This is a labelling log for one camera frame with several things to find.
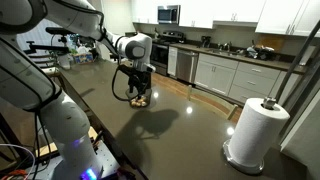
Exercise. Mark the black and steel stove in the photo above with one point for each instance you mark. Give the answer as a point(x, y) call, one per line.
point(160, 55)

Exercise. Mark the wooden cutting board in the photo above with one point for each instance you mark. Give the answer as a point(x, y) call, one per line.
point(271, 41)

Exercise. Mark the stainless steel dishwasher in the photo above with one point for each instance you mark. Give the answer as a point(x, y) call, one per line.
point(186, 66)

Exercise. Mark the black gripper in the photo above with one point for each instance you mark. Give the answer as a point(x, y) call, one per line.
point(140, 79)

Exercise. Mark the white base cabinets with drawers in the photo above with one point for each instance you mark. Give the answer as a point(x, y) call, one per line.
point(230, 75)

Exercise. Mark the wooden chair back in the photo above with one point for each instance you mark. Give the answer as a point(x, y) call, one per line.
point(232, 112)

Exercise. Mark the chrome sink faucet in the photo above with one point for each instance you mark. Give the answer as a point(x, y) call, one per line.
point(226, 46)

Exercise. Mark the pile of dishes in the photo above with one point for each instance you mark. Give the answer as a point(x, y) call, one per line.
point(261, 52)

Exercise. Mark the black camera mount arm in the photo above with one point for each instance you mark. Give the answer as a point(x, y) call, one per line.
point(50, 48)

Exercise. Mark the white paper towel roll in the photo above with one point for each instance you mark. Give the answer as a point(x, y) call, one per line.
point(256, 133)

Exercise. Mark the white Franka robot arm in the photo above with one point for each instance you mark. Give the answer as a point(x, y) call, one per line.
point(63, 120)

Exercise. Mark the grey metal stand pole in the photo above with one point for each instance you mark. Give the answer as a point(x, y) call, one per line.
point(293, 63)

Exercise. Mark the white plastic jar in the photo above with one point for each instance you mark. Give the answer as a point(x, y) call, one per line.
point(64, 61)

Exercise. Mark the colourful tissue box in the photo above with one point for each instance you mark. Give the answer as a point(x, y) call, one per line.
point(83, 58)

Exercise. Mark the white narrow base cabinet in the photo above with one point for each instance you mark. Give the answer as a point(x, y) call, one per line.
point(172, 61)

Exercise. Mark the metal paper towel holder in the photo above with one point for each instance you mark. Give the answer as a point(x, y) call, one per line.
point(240, 165)

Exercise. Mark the stainless steel microwave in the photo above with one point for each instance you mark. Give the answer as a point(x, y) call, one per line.
point(168, 14)

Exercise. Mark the black coffee maker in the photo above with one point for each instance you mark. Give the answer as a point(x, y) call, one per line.
point(206, 41)

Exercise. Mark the perforated metal robot base plate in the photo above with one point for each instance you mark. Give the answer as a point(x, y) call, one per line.
point(106, 160)

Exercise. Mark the white wall cabinet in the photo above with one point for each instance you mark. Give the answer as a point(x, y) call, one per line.
point(213, 11)
point(145, 11)
point(290, 16)

